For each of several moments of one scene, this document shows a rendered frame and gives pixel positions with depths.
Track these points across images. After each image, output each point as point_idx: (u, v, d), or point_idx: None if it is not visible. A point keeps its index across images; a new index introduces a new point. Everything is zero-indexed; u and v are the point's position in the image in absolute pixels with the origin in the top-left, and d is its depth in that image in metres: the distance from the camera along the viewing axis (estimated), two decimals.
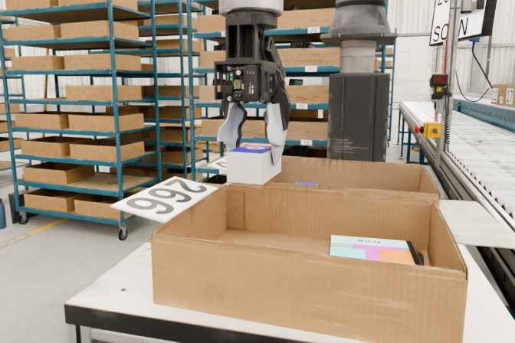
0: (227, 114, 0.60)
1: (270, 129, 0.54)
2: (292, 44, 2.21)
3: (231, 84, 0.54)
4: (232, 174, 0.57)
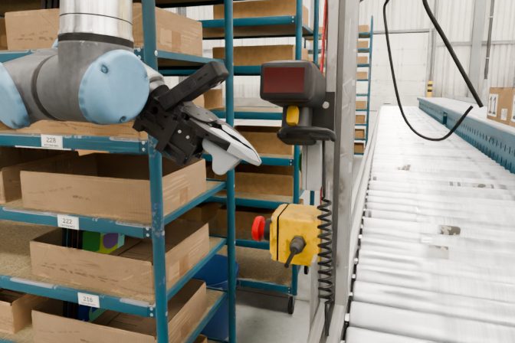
0: None
1: (213, 167, 0.61)
2: (45, 4, 1.00)
3: None
4: None
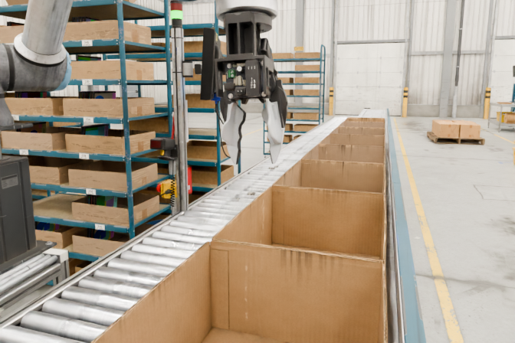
0: (226, 115, 0.60)
1: (270, 124, 0.55)
2: (80, 93, 2.22)
3: (231, 82, 0.55)
4: None
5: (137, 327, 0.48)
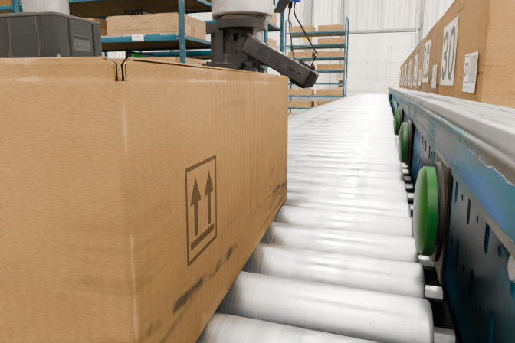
0: None
1: None
2: (126, 12, 1.97)
3: None
4: None
5: None
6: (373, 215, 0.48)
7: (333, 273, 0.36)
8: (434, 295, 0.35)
